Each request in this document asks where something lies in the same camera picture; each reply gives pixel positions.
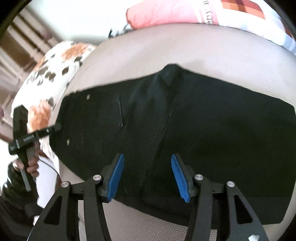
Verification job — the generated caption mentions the person's left forearm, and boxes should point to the person's left forearm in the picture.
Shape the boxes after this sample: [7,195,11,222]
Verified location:
[0,162,44,232]

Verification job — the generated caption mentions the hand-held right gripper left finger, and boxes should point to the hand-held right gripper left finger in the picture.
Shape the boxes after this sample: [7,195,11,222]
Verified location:
[30,153,125,241]

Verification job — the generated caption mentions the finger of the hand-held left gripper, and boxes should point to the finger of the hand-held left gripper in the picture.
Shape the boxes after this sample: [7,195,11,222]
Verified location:
[47,123,62,136]

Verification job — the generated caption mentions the brown striped curtain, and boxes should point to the brown striped curtain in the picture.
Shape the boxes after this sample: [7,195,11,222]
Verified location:
[0,7,63,126]

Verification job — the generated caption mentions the person's left hand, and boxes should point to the person's left hand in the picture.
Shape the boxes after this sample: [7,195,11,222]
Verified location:
[13,155,40,179]

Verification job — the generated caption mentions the grey cable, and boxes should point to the grey cable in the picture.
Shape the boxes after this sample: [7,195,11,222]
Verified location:
[35,158,61,179]

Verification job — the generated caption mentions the pink checkered pillow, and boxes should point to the pink checkered pillow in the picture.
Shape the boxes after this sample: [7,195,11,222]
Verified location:
[109,0,296,54]

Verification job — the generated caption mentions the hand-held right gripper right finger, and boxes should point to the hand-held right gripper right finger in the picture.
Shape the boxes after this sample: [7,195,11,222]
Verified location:
[171,153,270,241]

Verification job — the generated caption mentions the white floral pillow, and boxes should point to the white floral pillow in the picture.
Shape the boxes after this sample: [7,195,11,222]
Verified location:
[10,41,97,135]

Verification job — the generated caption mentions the black pants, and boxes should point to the black pants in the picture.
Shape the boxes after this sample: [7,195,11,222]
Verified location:
[49,64,296,226]

